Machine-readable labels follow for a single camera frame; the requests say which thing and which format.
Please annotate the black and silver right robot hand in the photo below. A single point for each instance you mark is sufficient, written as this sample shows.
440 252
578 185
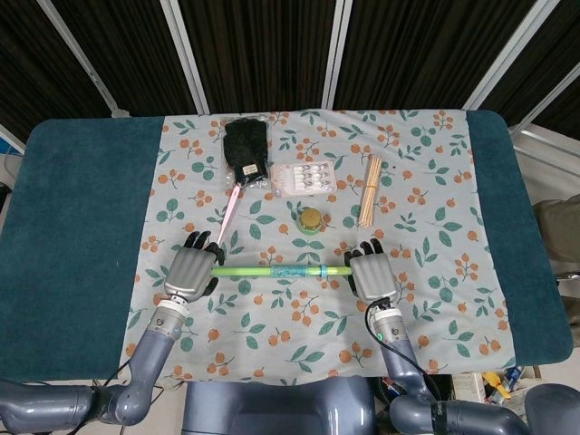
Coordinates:
374 276

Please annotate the dark grey robot torso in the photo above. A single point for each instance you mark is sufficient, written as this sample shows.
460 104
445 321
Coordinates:
276 408

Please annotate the black room divider screen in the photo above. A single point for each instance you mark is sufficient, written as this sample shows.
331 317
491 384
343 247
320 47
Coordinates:
272 45

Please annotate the green jar with gold lid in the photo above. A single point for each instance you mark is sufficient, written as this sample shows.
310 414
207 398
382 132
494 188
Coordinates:
310 221

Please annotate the pink toothbrush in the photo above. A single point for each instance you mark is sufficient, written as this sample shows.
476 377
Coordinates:
230 213

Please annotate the black gloves in plastic bag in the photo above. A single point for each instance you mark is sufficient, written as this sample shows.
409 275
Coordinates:
244 145

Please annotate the khaki clothed person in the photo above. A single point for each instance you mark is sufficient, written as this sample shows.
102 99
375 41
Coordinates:
559 235

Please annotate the blister pack of fake nails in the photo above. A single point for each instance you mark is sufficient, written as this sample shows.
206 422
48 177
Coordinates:
303 177

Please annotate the fruit and leaf print tablecloth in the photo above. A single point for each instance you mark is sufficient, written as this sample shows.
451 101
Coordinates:
317 317

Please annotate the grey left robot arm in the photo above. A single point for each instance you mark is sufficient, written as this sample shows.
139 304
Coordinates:
154 344

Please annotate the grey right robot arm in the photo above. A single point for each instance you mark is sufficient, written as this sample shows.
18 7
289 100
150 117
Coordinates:
399 358

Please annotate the blue green water squirter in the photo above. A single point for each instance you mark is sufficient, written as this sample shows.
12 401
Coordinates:
254 271

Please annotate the teal table cover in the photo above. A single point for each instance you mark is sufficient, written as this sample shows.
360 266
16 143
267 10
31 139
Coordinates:
77 226

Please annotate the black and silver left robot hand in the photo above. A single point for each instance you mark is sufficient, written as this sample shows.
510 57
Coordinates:
188 272

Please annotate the bundle of wooden sticks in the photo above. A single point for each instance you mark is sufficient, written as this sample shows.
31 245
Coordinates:
370 190

